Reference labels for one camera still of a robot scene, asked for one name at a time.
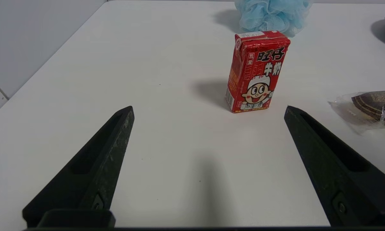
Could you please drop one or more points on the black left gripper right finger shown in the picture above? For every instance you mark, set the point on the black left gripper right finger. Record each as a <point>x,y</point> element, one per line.
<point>337,166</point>

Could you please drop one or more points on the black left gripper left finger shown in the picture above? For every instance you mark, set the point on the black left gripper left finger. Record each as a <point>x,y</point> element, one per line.
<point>93,173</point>

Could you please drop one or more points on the light blue mesh bath loofah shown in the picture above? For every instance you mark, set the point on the light blue mesh bath loofah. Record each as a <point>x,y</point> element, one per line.
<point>271,14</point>

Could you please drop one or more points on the wrapped chocolates pack gold label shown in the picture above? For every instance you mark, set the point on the wrapped chocolates pack gold label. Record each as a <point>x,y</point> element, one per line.
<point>370,109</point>

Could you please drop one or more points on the red milk carton with cartoon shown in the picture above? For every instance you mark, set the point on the red milk carton with cartoon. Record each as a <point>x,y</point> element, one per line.
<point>255,73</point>

